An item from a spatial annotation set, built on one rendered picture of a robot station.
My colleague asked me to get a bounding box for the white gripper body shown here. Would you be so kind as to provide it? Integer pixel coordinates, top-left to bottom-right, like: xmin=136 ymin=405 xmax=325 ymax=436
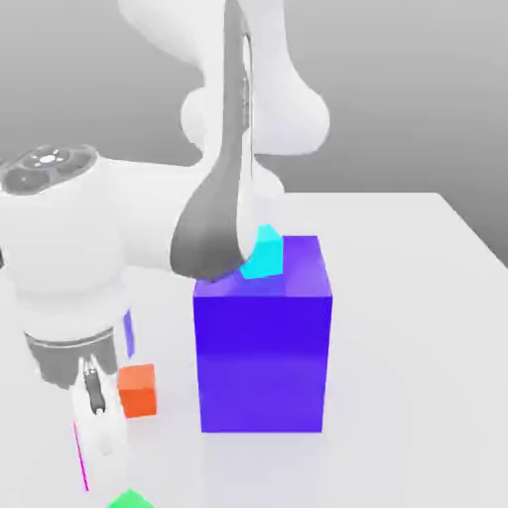
xmin=71 ymin=355 xmax=129 ymax=458

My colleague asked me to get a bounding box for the small magenta cube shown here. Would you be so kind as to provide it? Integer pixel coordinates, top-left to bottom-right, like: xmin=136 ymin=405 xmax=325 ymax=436
xmin=71 ymin=419 xmax=90 ymax=493

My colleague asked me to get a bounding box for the small orange cube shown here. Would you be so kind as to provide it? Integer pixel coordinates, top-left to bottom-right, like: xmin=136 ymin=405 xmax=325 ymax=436
xmin=116 ymin=362 xmax=159 ymax=420

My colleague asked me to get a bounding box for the small green cube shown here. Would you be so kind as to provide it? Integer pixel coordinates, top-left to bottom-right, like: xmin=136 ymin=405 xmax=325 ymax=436
xmin=105 ymin=488 xmax=157 ymax=508

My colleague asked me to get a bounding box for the small cyan cube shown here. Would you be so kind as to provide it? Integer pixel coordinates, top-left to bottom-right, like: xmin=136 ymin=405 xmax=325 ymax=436
xmin=238 ymin=223 xmax=286 ymax=281

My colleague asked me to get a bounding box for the large blue box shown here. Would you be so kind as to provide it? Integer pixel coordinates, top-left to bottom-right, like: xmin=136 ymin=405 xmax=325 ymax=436
xmin=192 ymin=234 xmax=334 ymax=435

